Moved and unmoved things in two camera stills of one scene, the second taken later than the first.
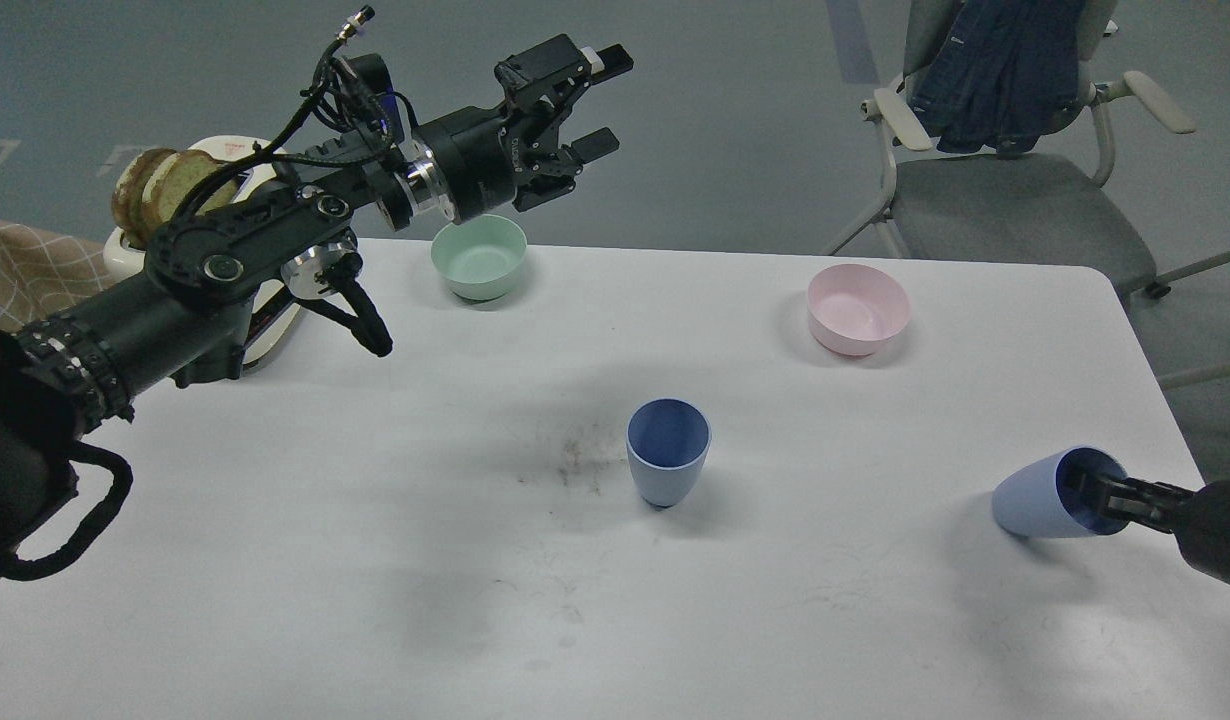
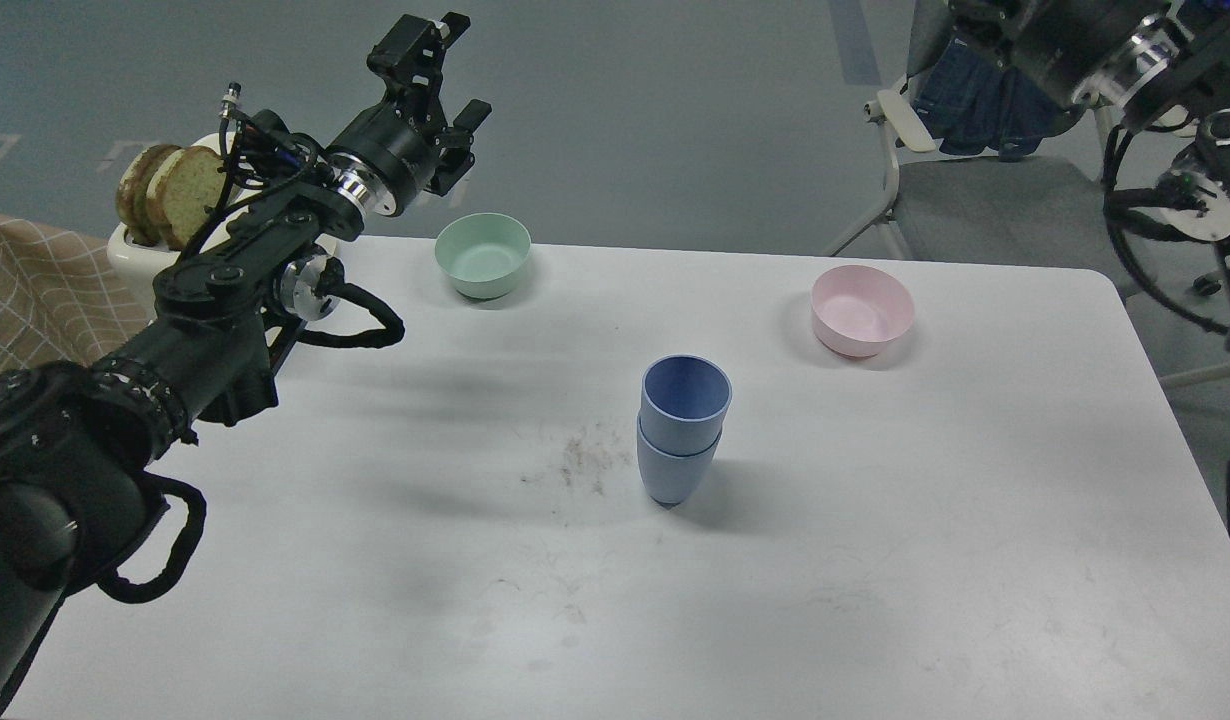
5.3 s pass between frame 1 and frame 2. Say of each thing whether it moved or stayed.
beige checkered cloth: stayed
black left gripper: moved
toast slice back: stayed
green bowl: stayed
